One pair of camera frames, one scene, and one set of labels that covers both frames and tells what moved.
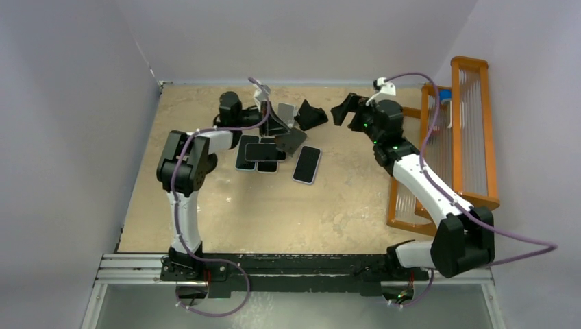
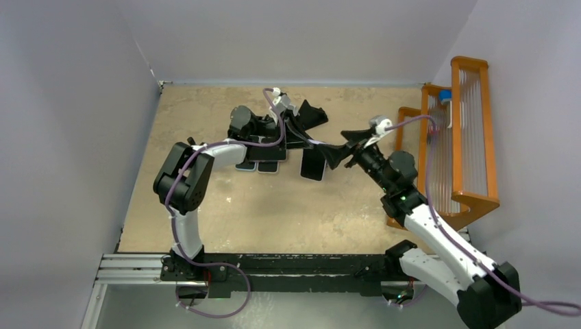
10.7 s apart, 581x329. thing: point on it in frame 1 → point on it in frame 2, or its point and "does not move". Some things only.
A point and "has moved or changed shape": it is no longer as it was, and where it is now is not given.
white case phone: [267, 166] does not move
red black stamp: [434, 135] does not move
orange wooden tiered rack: [456, 146] does not move
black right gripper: [340, 113] → [336, 153]
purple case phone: [261, 151] does not move
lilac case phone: [307, 164] has moved or changed shape
